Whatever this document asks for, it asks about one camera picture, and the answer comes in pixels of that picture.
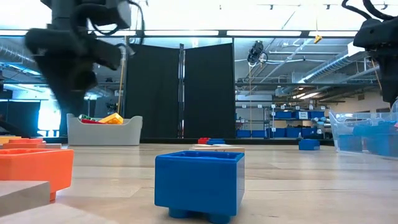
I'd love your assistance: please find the long orange toy brick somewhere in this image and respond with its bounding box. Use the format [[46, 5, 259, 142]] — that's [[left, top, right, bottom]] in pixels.
[[2, 138, 47, 149]]

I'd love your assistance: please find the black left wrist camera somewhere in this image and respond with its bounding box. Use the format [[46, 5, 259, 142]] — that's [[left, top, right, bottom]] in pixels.
[[90, 0, 132, 29]]

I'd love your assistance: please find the silver ventilation duct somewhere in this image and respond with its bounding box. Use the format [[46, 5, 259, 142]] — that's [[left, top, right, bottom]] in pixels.
[[0, 43, 37, 65]]

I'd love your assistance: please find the yellow hanging strap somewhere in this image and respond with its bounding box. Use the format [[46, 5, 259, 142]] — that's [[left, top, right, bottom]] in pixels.
[[116, 58, 128, 114]]

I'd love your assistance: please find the clear plastic bin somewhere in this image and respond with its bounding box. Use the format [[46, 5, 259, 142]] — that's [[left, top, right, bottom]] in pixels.
[[328, 101, 398, 161]]

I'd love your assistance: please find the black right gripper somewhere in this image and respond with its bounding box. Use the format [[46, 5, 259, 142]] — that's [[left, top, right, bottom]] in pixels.
[[353, 18, 398, 106]]

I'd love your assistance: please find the white plastic bin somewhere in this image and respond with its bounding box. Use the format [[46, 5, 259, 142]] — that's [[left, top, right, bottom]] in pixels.
[[67, 113, 143, 146]]

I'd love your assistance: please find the white ventilation duct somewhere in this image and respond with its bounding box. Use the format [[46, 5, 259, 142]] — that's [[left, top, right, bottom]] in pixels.
[[289, 42, 371, 90]]

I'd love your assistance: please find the small orange toy brick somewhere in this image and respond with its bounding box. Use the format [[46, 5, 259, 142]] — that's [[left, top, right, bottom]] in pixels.
[[0, 147, 75, 202]]

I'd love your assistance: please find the black folding partition screen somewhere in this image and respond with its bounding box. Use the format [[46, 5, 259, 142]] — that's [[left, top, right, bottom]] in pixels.
[[124, 42, 236, 141]]

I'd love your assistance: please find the shelf with blue bins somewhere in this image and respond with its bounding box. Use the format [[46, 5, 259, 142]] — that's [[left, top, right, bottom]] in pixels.
[[236, 104, 327, 139]]

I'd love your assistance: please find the black ceiling-hung device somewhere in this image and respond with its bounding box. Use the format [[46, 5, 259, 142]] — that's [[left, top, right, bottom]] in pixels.
[[247, 39, 269, 66]]

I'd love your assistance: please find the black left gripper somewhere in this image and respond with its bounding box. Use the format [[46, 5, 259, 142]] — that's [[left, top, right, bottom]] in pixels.
[[24, 18, 123, 116]]

